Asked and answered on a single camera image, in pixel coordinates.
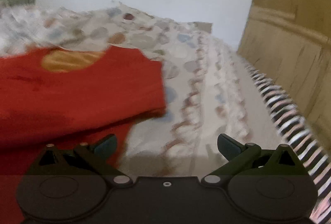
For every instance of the patterned dotted bed quilt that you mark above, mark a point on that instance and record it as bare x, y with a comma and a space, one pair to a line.
207, 87

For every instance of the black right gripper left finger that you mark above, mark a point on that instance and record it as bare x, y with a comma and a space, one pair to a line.
85, 159

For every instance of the red sweater garment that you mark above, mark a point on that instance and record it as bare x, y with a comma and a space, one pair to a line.
39, 107

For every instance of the striped black white bedsheet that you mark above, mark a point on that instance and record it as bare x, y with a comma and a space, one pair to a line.
293, 128

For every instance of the wooden wardrobe panel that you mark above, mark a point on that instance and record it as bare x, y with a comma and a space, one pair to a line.
289, 40

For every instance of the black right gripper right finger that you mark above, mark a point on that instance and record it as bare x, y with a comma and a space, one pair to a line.
250, 159

